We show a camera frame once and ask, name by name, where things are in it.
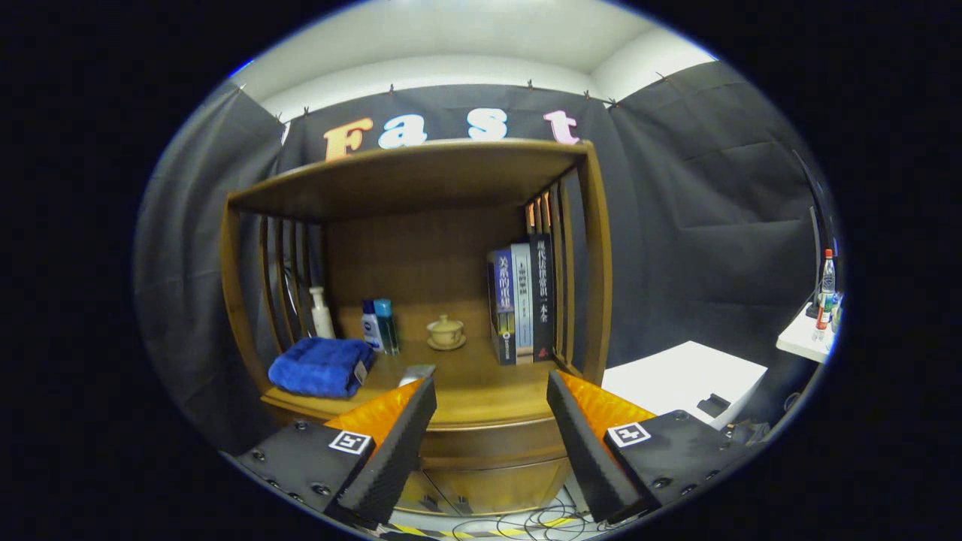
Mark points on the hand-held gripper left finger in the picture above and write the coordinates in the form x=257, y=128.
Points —
x=398, y=443

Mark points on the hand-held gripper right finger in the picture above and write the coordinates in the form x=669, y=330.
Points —
x=579, y=451

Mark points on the white tube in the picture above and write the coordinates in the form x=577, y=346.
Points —
x=415, y=373

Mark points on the wooden drawer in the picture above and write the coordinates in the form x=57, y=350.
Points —
x=488, y=449

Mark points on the wooden countertop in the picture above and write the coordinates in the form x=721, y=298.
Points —
x=481, y=387

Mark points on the white storage cabinet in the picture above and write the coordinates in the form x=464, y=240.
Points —
x=676, y=372

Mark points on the wooden cabinet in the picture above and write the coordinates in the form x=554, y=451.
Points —
x=406, y=176

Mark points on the blue towel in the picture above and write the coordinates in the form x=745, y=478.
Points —
x=319, y=368

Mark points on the white bottle with blue cap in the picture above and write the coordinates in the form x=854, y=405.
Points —
x=370, y=330

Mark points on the teal clear bottle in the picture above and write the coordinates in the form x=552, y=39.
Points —
x=388, y=327

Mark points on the beige lidded teacup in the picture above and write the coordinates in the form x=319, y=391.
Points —
x=446, y=332

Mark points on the black holder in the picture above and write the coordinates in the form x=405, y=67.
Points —
x=714, y=404

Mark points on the white pump bottle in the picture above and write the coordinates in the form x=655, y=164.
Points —
x=323, y=319

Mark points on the book with pale spine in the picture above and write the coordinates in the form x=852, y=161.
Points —
x=522, y=300

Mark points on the book with blue spine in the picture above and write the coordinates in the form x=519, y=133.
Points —
x=503, y=308

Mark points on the black backdrop cloth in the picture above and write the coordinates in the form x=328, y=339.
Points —
x=676, y=225

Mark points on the white side table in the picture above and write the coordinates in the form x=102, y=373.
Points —
x=800, y=338

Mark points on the red label water bottle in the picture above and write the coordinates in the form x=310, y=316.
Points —
x=827, y=282

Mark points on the dark monitor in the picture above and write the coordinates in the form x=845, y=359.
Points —
x=823, y=210

